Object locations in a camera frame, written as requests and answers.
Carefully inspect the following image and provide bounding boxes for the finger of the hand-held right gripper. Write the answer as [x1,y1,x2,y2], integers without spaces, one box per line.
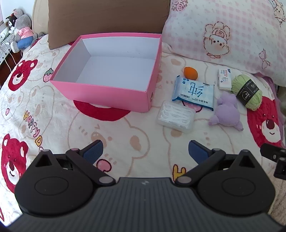
[260,143,286,163]
[274,157,286,179]

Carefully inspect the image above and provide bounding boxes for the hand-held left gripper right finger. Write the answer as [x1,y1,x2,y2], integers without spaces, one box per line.
[175,140,257,186]

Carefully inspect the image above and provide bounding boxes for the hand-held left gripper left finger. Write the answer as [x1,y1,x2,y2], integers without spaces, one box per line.
[33,140,116,186]

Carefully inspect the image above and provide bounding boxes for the clear cotton swab box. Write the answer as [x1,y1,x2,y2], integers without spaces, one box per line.
[156,100,196,134]

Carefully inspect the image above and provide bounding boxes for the purple plush toy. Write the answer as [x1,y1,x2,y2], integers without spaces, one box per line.
[209,91,244,132]

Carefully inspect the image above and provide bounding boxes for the blue wet wipes packet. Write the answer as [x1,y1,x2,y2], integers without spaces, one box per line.
[172,75,215,111]

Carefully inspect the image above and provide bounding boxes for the pink cardboard box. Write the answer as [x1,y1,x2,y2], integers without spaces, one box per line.
[49,34,162,112]

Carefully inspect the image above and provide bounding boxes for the green yarn ball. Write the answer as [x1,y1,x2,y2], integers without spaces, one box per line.
[231,74,263,111]

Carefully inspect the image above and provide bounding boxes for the white tissue packet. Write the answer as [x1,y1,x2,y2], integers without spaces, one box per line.
[218,68,233,91]

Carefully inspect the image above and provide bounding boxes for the orange makeup sponge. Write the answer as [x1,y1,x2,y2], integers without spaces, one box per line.
[184,66,198,81]

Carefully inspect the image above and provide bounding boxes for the pink checked pillow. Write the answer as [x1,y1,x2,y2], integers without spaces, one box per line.
[161,0,286,86]

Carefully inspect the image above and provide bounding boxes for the patterned tablecloth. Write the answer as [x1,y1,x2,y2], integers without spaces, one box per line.
[0,40,11,66]

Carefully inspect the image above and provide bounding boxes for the brown pillow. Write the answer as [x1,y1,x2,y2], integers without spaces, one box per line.
[48,0,171,50]

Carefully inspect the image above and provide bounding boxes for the grey plush toy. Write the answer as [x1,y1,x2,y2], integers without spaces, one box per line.
[10,9,45,53]

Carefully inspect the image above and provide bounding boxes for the beige headboard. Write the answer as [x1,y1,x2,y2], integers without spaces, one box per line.
[32,0,50,37]

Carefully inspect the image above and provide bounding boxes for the black and white plush toy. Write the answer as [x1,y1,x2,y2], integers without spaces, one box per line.
[6,13,19,34]

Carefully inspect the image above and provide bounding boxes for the white cable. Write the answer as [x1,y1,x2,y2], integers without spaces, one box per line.
[0,37,25,75]

